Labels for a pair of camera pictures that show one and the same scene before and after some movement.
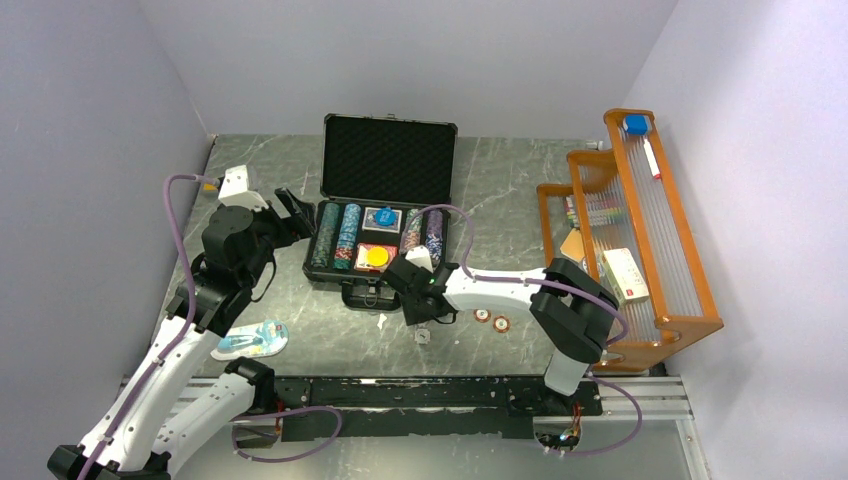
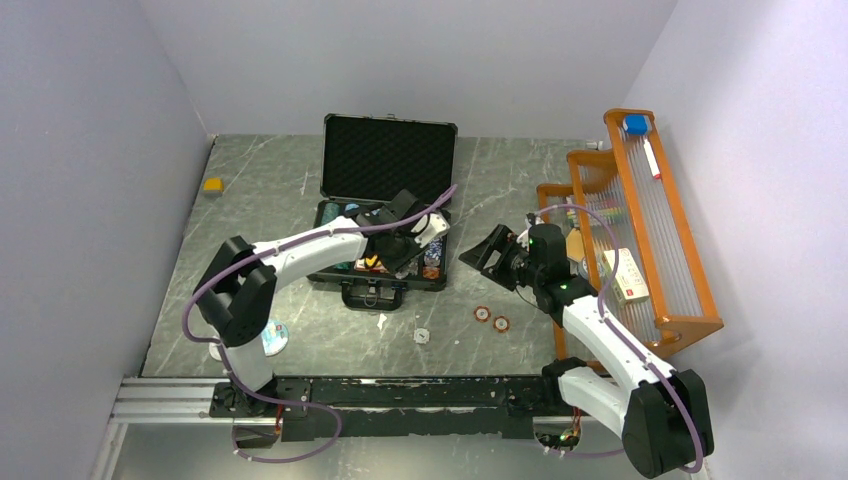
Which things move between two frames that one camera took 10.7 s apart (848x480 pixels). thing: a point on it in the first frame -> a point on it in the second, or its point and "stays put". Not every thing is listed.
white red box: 619,271 stays put
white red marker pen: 652,159 stays put
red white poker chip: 501,324 stays put
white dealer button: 422,336 stays put
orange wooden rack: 622,222 stays put
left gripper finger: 291,205 -> 401,203
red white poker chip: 482,315 stays put
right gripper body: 414,312 -> 525,271
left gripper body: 276,231 -> 404,250
